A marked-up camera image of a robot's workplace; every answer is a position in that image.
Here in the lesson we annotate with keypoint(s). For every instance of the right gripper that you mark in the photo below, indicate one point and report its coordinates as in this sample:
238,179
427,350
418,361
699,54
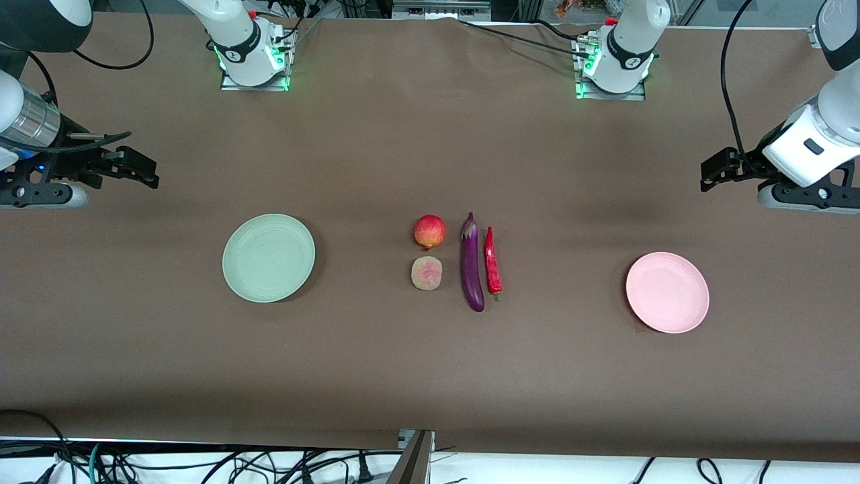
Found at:
72,161

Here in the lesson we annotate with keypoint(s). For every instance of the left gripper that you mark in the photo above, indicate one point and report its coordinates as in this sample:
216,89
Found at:
750,163

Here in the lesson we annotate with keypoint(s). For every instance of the red chili pepper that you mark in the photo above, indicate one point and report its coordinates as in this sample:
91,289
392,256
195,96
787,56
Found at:
492,262

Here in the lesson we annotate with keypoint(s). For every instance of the purple eggplant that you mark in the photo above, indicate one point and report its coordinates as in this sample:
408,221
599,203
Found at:
471,265

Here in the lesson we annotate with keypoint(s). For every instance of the red pomegranate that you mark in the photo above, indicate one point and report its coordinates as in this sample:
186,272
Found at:
430,231

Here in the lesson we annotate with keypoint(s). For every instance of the pink beige peach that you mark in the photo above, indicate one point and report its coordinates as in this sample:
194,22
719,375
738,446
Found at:
426,273

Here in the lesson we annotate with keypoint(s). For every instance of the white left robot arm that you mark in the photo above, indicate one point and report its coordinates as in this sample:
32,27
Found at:
631,40

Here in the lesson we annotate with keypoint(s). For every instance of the pink round plate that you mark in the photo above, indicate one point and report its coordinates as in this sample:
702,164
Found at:
667,292

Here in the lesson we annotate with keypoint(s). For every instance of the light green round plate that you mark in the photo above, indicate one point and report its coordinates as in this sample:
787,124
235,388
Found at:
269,258

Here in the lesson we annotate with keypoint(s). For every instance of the brown table cloth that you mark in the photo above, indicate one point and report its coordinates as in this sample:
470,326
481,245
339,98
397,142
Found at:
403,370

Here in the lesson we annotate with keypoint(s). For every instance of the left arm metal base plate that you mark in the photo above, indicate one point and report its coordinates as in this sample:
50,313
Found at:
635,95

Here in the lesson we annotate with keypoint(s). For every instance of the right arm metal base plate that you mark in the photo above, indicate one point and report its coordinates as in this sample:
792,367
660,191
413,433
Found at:
232,83

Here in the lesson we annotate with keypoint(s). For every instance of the aluminium frame rail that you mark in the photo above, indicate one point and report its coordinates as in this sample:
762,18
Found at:
440,8

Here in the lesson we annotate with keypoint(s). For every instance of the metal camera post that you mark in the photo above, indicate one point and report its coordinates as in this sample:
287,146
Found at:
413,460

